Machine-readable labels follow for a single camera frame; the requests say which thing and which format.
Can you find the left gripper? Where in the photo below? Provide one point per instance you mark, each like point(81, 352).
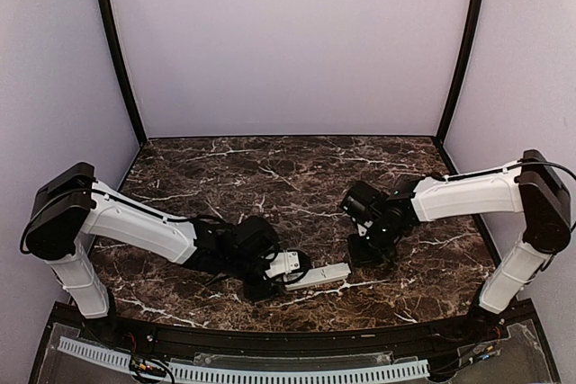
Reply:
point(255, 293)

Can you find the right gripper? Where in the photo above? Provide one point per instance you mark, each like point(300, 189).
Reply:
point(360, 257)

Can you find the white remote control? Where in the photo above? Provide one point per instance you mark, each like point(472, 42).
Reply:
point(316, 276)

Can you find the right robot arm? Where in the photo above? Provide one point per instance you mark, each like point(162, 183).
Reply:
point(529, 186)

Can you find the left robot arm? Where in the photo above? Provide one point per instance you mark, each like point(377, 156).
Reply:
point(75, 202)

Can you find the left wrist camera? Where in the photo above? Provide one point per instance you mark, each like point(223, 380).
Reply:
point(287, 266)

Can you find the black front rail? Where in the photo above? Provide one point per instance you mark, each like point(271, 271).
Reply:
point(419, 339)

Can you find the white slotted cable duct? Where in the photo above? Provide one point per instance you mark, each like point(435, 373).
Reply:
point(250, 370)

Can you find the right black frame post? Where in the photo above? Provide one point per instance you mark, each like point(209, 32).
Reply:
point(460, 68)

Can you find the black frame post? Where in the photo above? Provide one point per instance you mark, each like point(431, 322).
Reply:
point(120, 70)
point(460, 68)

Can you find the left black frame post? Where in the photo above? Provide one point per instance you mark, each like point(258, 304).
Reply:
point(120, 70)

